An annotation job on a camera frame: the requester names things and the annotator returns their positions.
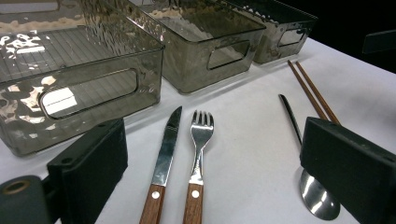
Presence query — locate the brown wooden chopstick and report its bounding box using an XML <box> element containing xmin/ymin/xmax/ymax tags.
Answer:
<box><xmin>287</xmin><ymin>60</ymin><xmax>330</xmax><ymax>121</ymax></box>
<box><xmin>294</xmin><ymin>61</ymin><xmax>342</xmax><ymax>125</ymax></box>

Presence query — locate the white table sheet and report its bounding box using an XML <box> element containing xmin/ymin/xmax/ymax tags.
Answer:
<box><xmin>0</xmin><ymin>36</ymin><xmax>396</xmax><ymax>224</ymax></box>

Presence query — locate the steel spoon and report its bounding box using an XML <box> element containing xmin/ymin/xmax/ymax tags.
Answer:
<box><xmin>277</xmin><ymin>93</ymin><xmax>341</xmax><ymax>222</ymax></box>

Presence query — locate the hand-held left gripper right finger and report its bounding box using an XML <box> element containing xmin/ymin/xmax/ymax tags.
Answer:
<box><xmin>299</xmin><ymin>116</ymin><xmax>396</xmax><ymax>224</ymax></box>

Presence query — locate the smoky clear plastic bin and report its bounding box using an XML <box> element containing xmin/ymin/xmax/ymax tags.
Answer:
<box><xmin>106</xmin><ymin>0</ymin><xmax>267</xmax><ymax>95</ymax></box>
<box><xmin>0</xmin><ymin>0</ymin><xmax>166</xmax><ymax>158</ymax></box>
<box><xmin>218</xmin><ymin>0</ymin><xmax>319</xmax><ymax>64</ymax></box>

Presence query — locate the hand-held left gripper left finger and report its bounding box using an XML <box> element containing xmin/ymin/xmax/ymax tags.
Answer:
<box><xmin>46</xmin><ymin>117</ymin><xmax>129</xmax><ymax>224</ymax></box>

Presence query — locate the wooden handled table knife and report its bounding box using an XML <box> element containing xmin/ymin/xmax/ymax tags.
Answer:
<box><xmin>138</xmin><ymin>105</ymin><xmax>184</xmax><ymax>224</ymax></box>

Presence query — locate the wooden handled fork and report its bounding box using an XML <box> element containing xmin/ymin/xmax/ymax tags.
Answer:
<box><xmin>182</xmin><ymin>109</ymin><xmax>215</xmax><ymax>224</ymax></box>

